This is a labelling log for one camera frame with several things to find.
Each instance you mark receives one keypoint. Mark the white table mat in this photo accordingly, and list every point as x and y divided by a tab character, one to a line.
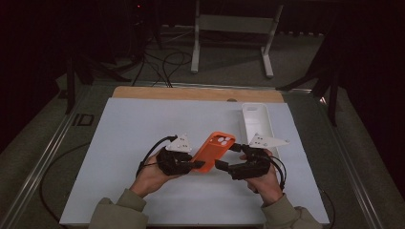
127	127

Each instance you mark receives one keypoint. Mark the person's right hand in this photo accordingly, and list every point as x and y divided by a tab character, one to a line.
267	187

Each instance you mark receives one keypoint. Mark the metal floor rail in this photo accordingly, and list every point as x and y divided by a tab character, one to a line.
350	178
41	159

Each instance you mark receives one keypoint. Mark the orange phone case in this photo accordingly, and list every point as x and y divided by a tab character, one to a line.
210	152

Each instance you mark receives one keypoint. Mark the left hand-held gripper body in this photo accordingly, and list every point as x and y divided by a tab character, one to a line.
170	162

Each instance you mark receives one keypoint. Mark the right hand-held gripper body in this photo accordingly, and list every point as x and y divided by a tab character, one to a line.
254	167

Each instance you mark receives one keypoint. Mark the black stand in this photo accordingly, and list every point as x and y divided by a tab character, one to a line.
70	86
332	95

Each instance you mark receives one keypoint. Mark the person's left hand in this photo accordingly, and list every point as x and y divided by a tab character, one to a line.
149	179

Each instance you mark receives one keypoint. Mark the white plastic tray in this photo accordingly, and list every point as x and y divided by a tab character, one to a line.
256	120

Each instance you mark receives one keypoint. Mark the white metal desk frame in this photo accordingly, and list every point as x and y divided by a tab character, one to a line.
235	24

